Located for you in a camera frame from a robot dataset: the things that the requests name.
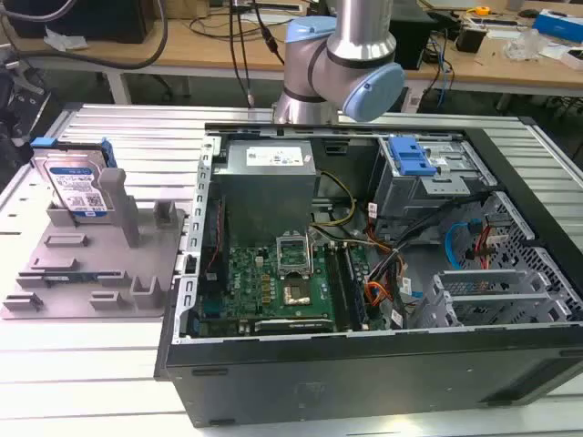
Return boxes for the grey metal disk bay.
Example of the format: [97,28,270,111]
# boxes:
[369,136,499,220]

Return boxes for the hard disk in blue carrier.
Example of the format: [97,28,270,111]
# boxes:
[29,136,115,218]

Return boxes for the grey power supply unit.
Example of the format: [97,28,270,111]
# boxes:
[211,138,317,247]

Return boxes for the metal socket cover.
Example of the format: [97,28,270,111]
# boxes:
[275,235,312,279]

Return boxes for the green motherboard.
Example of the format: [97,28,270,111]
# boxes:
[196,238,371,337]

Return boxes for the CPU socket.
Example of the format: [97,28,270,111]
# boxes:
[281,278,313,308]

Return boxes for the black RAM slot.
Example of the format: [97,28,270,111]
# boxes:
[323,243,353,332]
[342,244,370,330]

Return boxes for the black expansion slot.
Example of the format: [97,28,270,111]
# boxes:
[252,317,335,335]

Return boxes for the blue plastic bay latch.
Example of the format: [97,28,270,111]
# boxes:
[387,136,437,177]

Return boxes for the black open PC case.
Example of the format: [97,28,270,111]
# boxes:
[153,121,583,429]

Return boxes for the grey plastic parts rack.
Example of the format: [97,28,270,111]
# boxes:
[0,167,189,320]

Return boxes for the black desktop tower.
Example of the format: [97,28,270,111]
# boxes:
[384,0,439,71]

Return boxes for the RAM stick in rack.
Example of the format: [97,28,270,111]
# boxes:
[43,271,124,281]

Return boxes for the wooden desk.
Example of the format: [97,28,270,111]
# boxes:
[386,8,583,98]
[0,13,292,107]

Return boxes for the small black box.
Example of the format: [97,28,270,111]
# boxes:
[455,23,487,53]

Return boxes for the clear plastic bag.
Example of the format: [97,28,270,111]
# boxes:
[502,28,548,61]

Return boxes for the blue cardboard box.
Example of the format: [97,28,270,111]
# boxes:
[531,8,583,45]

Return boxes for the yellow black power wires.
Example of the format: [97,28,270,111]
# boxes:
[311,169,357,229]

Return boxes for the orange multicolour wire bundle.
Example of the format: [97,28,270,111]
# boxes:
[363,238,409,316]

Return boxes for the blue data wire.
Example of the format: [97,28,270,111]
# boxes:
[444,218,482,276]

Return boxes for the black hanging cable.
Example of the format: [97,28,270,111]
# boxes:
[227,0,286,109]

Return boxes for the red data wire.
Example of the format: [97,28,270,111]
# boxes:
[474,224,496,269]

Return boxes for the silver expansion slot bracket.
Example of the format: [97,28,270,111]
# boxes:
[432,269,529,292]
[444,292,564,316]

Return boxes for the blue hanging cable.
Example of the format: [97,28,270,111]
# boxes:
[427,37,455,108]

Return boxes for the thick grey cable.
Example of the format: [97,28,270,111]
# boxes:
[0,0,169,72]

